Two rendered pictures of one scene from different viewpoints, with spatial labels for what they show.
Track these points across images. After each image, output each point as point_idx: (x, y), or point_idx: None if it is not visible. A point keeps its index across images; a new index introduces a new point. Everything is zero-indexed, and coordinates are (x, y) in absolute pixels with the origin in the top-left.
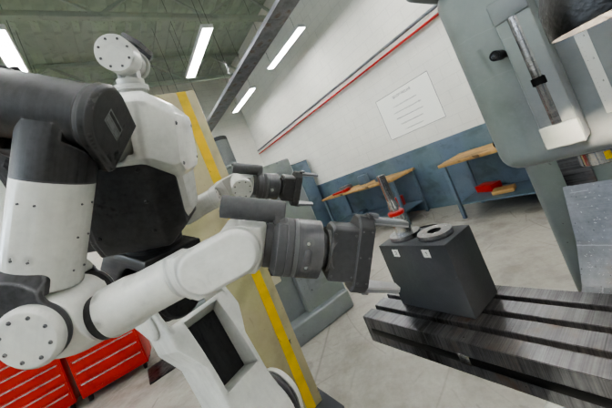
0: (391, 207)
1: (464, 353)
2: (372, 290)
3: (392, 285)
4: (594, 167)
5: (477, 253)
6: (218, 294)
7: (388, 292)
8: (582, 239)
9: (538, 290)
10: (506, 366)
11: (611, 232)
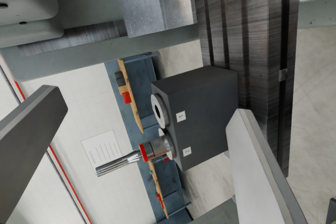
0: (135, 158)
1: (278, 74)
2: (293, 206)
3: (236, 132)
4: (113, 19)
5: (177, 75)
6: None
7: (266, 140)
8: (163, 26)
9: (201, 37)
10: (279, 31)
11: (156, 11)
